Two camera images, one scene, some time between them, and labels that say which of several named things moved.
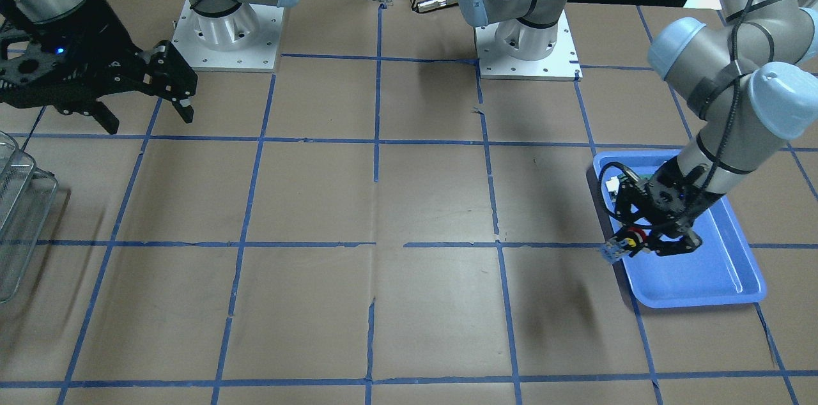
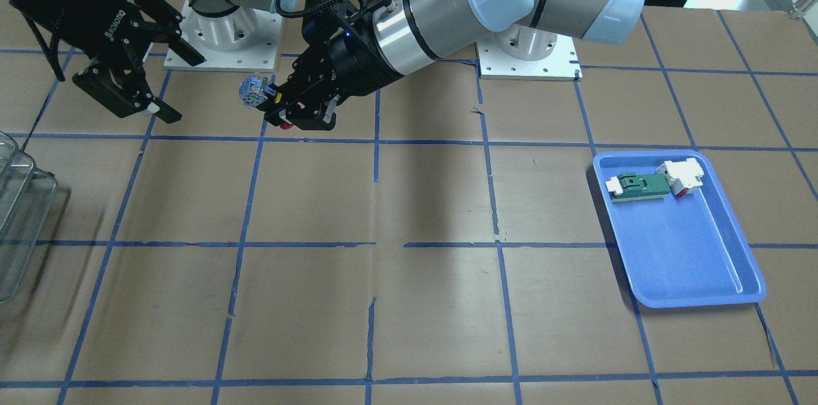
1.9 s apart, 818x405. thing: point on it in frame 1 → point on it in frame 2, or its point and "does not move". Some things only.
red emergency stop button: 635,237 → 252,88
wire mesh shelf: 27,196 does not move
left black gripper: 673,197 → 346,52
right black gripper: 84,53 → 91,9
